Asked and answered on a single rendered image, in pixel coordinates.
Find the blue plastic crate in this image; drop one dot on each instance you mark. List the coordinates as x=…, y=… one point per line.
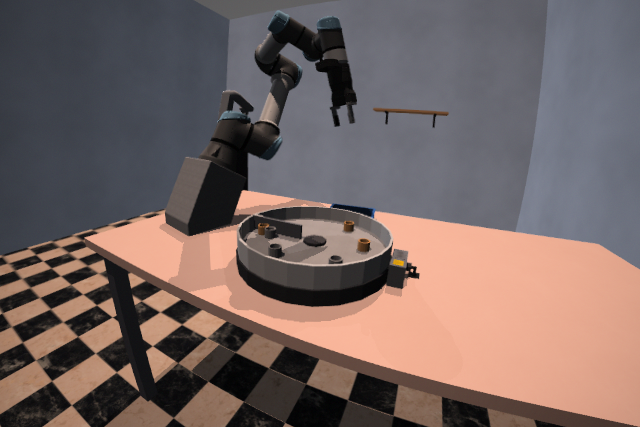
x=362, y=210

